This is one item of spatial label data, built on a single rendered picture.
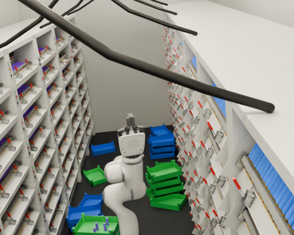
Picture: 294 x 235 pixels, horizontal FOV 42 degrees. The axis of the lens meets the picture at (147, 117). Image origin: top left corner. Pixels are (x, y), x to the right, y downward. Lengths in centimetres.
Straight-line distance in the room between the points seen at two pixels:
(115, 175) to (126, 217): 50
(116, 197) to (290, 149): 132
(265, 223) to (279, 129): 25
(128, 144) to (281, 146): 80
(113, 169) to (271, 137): 85
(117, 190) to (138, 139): 56
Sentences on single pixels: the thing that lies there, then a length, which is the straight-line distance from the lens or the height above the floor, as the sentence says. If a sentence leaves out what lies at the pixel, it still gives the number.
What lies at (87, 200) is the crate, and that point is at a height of 0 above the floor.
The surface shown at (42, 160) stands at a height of 75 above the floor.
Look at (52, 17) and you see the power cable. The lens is 92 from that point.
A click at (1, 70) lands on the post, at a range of 269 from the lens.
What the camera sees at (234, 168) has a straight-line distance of 123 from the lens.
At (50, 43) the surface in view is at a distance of 402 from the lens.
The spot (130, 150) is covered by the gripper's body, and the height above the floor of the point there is 145.
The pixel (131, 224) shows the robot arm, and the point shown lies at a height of 91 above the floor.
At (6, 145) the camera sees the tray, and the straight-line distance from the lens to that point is 271.
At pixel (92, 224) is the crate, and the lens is 300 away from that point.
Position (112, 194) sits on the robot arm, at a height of 107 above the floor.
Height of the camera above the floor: 207
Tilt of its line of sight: 20 degrees down
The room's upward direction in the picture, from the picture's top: 7 degrees counter-clockwise
